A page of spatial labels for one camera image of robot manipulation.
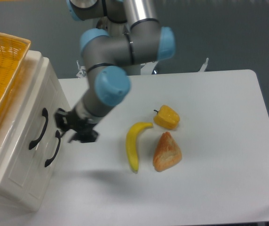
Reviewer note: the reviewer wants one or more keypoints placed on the white drawer cabinet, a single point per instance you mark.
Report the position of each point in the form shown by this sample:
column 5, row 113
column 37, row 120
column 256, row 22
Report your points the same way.
column 17, row 101

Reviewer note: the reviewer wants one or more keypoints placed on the white drawer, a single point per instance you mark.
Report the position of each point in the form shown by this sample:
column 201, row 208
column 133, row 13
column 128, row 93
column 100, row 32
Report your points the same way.
column 15, row 166
column 47, row 164

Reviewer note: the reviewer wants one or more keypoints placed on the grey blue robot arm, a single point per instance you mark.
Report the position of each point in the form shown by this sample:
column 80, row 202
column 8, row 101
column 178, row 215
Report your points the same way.
column 105, row 58

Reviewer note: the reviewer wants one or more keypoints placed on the yellow toy banana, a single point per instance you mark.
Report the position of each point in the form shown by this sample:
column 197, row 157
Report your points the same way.
column 131, row 141

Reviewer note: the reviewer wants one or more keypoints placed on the white top drawer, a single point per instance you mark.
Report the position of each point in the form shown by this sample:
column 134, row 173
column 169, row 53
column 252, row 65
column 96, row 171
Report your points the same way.
column 15, row 166

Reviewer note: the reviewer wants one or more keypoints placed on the white lower drawer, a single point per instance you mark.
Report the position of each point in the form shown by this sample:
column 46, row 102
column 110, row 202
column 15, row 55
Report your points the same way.
column 47, row 164

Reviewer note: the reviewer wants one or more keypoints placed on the orange toy bread wedge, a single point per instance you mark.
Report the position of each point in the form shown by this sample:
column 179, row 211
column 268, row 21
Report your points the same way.
column 167, row 153

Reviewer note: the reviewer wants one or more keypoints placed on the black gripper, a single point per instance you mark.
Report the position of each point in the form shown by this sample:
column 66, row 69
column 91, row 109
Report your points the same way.
column 84, row 129

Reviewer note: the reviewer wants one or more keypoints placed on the yellow toy bell pepper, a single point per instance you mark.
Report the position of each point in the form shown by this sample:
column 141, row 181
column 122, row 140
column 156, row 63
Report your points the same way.
column 166, row 117

